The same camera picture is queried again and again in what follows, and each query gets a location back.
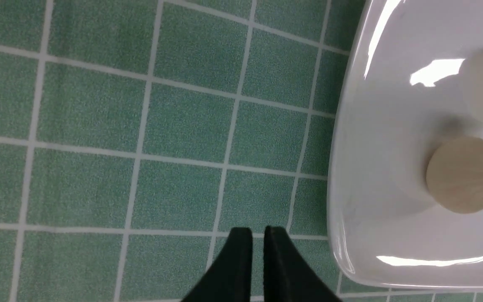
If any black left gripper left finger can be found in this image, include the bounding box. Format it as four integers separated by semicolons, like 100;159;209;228
182;227;253;302

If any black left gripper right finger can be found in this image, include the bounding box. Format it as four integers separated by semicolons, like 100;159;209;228
263;226;340;302

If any beige steamed bun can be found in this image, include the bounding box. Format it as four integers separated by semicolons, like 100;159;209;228
425;136;483;214

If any white square plate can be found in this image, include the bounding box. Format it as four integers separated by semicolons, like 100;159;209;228
327;0;483;290

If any green checkered tablecloth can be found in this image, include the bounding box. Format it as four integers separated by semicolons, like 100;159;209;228
0;0;483;302

